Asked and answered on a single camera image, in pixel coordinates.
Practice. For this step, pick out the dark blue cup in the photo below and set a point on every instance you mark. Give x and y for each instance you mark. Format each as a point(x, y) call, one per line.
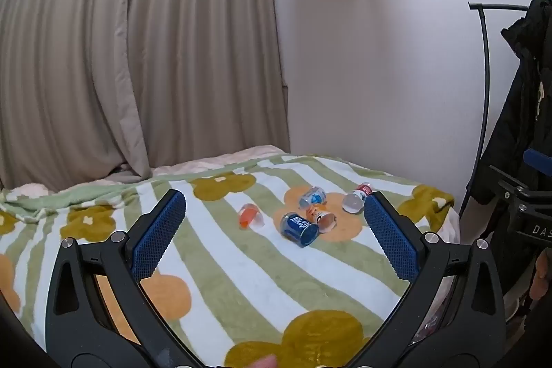
point(297, 228)

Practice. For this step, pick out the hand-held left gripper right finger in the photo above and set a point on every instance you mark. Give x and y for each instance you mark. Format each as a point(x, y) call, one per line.
point(392, 238)

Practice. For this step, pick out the black jacket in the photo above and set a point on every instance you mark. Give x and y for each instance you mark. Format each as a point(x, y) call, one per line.
point(519, 113)

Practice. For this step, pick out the black metal coat rack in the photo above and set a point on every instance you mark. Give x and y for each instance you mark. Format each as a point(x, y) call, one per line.
point(487, 70)

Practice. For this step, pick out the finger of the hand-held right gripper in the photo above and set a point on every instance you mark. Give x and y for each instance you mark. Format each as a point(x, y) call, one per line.
point(538, 159)

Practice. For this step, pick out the clear cup with orange print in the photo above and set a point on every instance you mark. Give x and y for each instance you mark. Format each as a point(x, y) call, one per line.
point(248, 216)

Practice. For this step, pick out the green striped floral blanket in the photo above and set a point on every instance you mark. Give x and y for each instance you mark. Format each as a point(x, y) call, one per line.
point(241, 277)

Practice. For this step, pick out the clear cup with blue print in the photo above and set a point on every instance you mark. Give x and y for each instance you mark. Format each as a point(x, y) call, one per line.
point(314, 195)

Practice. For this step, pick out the pale pink bed sheet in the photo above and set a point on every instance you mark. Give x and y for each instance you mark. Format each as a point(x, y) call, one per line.
point(32, 190)

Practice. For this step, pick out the person's right hand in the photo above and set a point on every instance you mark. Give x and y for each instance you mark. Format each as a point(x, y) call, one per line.
point(542, 275)

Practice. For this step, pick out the beige curtain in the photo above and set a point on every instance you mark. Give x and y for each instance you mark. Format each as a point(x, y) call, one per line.
point(129, 49)

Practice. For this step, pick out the orange patterned cup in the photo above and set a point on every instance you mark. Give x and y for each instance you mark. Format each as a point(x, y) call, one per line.
point(325, 220)

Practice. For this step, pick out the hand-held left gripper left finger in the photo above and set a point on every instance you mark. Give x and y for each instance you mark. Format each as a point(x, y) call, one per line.
point(158, 236)

